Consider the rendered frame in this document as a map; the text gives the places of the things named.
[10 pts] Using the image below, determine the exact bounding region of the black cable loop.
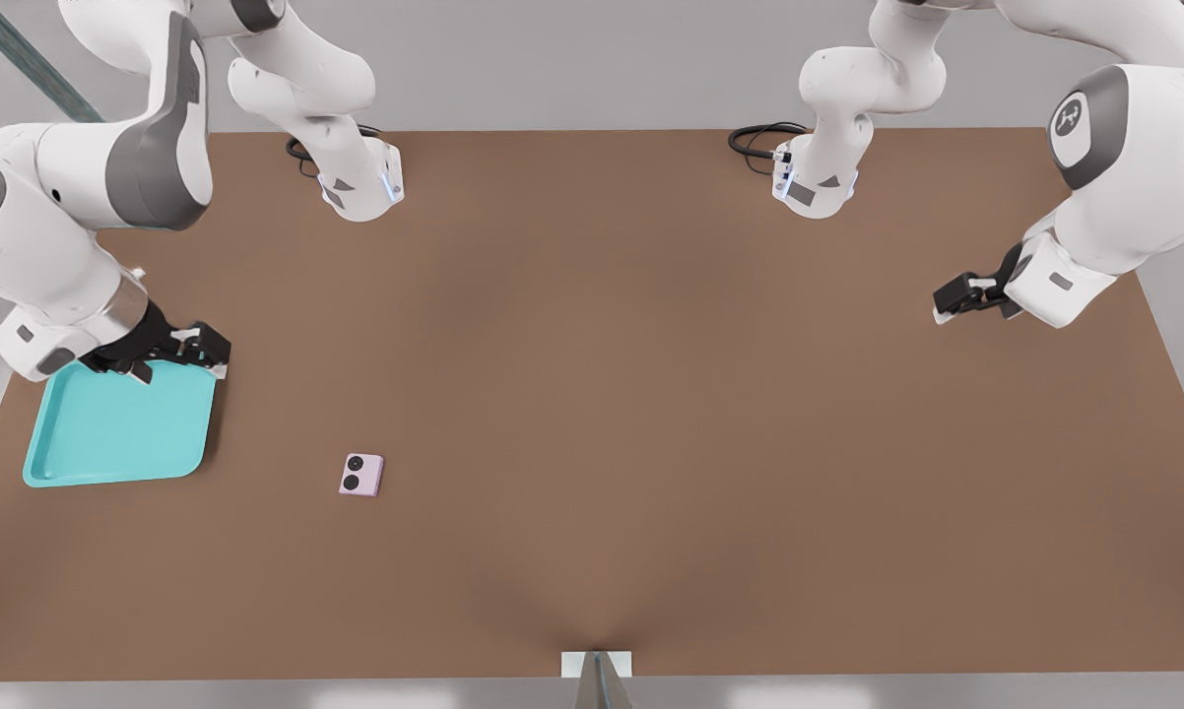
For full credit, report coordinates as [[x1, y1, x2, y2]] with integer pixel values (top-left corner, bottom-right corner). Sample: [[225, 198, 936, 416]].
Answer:
[[286, 124, 384, 180], [728, 122, 812, 176]]

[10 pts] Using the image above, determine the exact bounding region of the pale lilac phone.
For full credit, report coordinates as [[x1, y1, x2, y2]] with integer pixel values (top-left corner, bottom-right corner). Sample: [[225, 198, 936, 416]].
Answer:
[[339, 453, 385, 497]]

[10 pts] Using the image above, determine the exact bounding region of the pale blue-green tray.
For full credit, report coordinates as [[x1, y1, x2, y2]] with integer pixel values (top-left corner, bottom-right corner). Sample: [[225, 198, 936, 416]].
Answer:
[[23, 358, 221, 489]]

